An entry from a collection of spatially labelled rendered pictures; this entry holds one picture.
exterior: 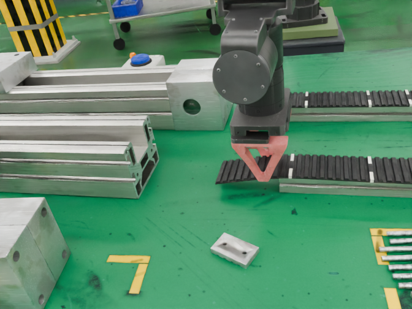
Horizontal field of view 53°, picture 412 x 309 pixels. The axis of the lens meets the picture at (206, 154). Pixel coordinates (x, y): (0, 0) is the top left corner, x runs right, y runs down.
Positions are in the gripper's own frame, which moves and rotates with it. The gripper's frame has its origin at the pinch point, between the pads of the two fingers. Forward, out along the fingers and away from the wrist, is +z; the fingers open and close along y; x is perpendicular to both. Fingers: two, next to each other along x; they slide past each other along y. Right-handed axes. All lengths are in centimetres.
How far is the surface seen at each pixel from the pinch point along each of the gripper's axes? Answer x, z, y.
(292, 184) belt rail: 3.6, 2.5, 1.1
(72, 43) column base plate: -212, 74, -284
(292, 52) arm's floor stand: 1, 5, -55
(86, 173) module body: -24.9, -1.2, 4.8
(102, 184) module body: -23.0, 0.8, 4.8
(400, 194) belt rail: 17.2, 2.8, 1.8
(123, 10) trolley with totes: -150, 46, -276
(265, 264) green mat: 1.4, 3.6, 14.4
